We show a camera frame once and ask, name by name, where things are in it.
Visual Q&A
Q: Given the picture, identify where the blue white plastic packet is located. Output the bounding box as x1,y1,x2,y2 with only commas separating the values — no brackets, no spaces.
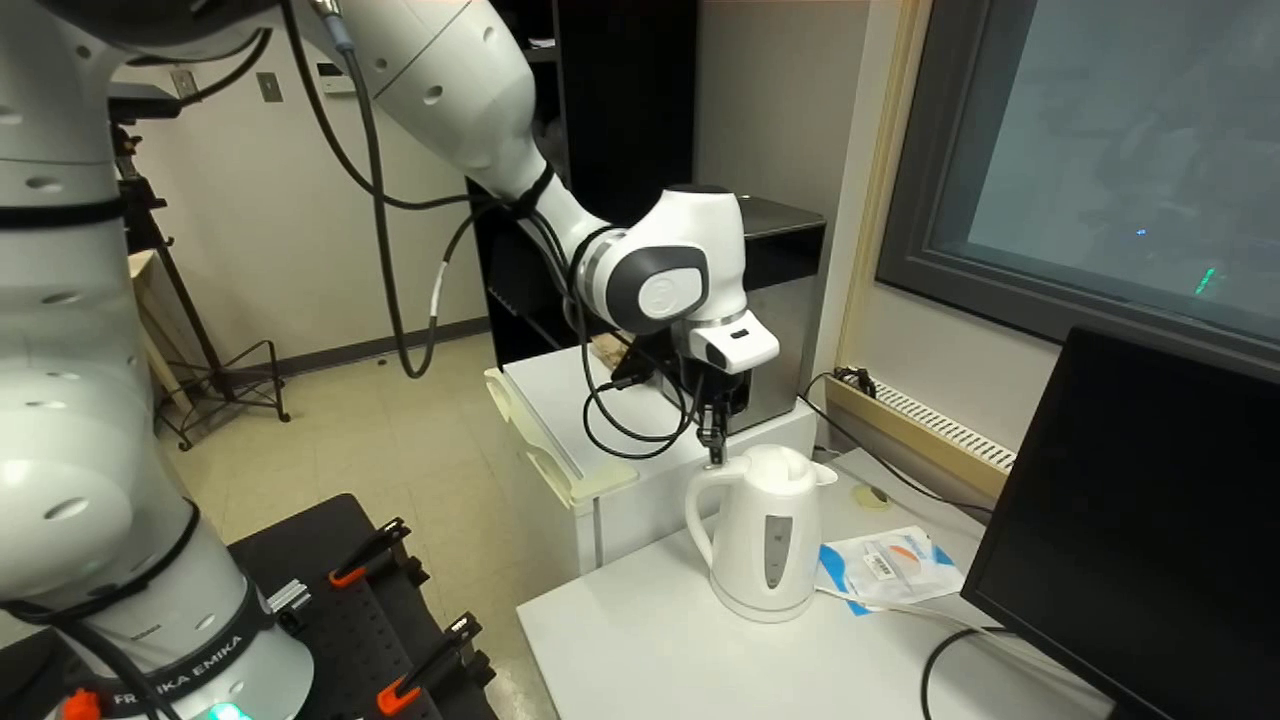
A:
813,525,968,622

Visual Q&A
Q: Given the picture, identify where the orange black bar clamp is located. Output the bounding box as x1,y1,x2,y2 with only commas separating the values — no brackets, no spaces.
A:
49,684,112,720
373,610,498,720
323,513,433,597

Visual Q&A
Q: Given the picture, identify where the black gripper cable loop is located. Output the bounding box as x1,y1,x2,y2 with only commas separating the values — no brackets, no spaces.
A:
574,331,705,464

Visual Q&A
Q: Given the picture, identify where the dark open shelf box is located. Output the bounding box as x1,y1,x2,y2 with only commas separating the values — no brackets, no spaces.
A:
725,193,832,436

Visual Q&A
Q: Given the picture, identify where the black tripod stand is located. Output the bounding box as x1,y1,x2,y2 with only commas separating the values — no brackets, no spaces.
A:
112,124,297,451

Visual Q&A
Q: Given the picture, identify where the white electric kettle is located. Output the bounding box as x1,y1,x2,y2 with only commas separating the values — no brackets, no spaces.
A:
680,440,843,627

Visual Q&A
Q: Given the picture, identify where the black wall power cable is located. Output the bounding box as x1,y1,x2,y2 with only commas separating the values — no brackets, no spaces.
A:
794,366,1001,522

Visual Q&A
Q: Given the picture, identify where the black rack with orange clamps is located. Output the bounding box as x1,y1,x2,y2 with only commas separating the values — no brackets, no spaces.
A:
0,490,502,720

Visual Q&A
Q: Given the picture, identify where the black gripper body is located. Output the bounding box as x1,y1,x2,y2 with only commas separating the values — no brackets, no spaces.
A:
611,325,738,423

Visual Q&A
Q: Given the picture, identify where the black computer monitor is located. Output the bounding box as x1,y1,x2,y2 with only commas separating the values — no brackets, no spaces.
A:
954,325,1280,720

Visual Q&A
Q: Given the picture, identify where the white mini fridge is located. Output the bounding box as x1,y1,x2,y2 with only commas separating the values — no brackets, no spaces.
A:
481,338,821,579

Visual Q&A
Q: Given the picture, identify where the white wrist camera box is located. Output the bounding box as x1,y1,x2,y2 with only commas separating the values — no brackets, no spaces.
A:
682,308,783,380

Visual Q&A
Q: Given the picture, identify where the beige baseboard heater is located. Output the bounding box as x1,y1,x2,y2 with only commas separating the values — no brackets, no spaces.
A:
821,367,1021,513

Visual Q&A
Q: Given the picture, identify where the black monitor cable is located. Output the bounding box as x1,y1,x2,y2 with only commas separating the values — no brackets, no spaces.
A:
917,622,1021,720

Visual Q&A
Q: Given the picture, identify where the dark framed window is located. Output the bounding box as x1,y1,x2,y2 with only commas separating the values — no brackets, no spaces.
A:
870,0,1280,388

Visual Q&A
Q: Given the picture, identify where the long black arm cable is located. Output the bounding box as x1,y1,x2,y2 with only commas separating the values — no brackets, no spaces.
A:
275,0,481,386

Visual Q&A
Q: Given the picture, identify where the tall black cabinet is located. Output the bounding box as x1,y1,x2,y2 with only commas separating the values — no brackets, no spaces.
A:
459,0,698,374

